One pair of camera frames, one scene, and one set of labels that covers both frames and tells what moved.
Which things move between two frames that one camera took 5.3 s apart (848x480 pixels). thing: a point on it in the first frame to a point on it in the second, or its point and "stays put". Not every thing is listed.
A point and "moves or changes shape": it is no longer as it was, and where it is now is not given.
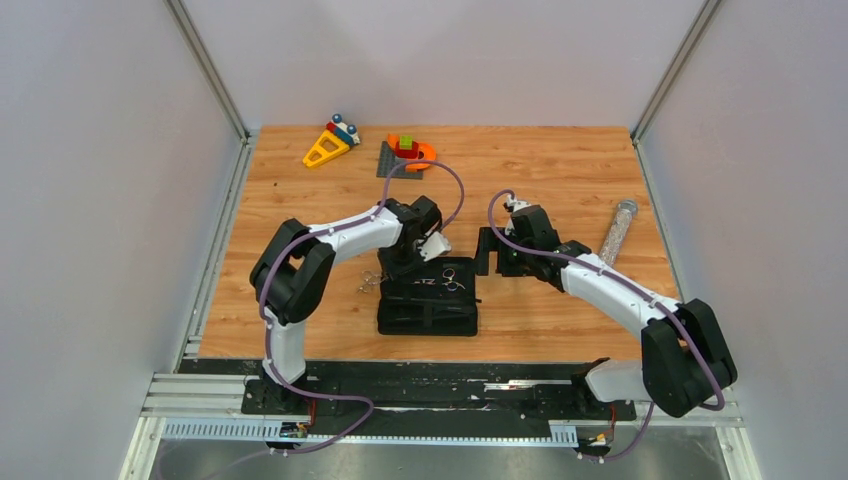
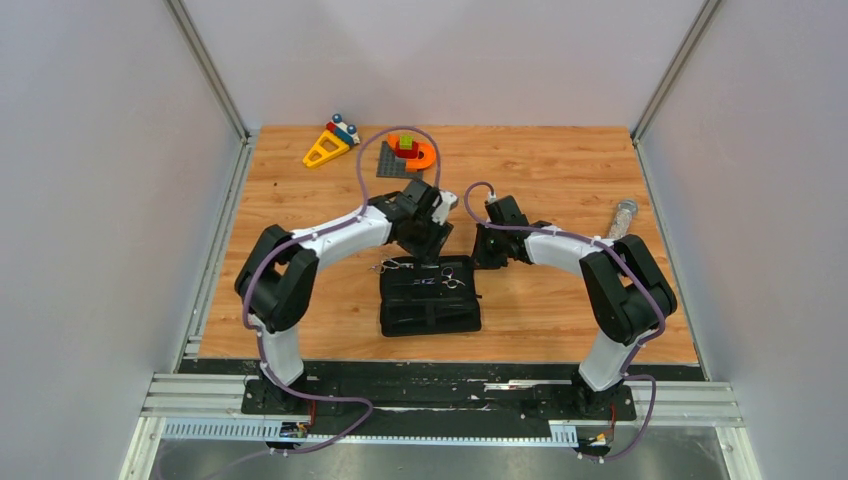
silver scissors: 372,279 moves or changes shape
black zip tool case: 437,297 stays put
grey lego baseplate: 387,161 stays put
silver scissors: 450,284 stays put
